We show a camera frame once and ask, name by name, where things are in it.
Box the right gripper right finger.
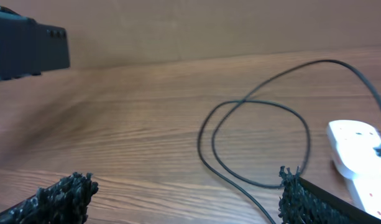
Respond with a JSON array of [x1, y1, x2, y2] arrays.
[[278, 166, 381, 224]]

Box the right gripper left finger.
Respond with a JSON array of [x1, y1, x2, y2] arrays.
[[0, 172, 99, 224]]

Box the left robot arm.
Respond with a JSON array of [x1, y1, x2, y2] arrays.
[[0, 6, 70, 81]]

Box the white charger plug adapter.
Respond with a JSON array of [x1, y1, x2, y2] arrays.
[[329, 132, 381, 179]]

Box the white power strip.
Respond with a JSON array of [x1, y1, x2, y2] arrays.
[[326, 120, 381, 220]]

